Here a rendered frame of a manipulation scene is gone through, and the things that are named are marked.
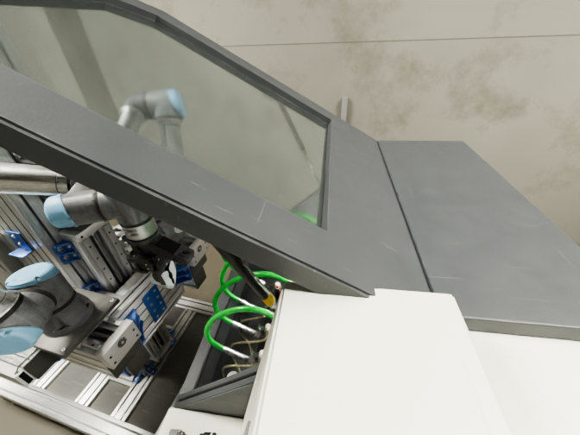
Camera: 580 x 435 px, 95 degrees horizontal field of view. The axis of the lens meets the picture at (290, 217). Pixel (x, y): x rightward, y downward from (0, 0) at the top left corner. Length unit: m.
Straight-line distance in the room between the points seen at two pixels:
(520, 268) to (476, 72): 1.94
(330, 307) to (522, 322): 0.27
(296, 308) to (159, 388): 1.62
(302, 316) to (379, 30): 2.12
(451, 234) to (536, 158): 2.17
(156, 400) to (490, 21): 2.95
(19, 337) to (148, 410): 1.04
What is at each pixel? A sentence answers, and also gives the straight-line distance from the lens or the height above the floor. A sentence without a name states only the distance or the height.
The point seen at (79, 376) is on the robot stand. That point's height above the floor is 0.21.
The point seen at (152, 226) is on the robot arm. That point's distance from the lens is 0.75.
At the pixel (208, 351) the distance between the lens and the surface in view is 1.05.
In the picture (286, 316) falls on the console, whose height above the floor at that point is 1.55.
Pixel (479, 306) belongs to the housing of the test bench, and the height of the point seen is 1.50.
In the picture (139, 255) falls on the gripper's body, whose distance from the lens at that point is 0.82.
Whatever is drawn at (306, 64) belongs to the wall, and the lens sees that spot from 2.37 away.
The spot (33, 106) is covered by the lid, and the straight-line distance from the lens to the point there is 0.42.
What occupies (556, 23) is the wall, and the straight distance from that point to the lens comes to 2.48.
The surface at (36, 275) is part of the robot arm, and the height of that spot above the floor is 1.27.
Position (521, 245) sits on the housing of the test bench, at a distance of 0.63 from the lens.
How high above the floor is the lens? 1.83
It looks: 36 degrees down
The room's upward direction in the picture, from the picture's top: 3 degrees counter-clockwise
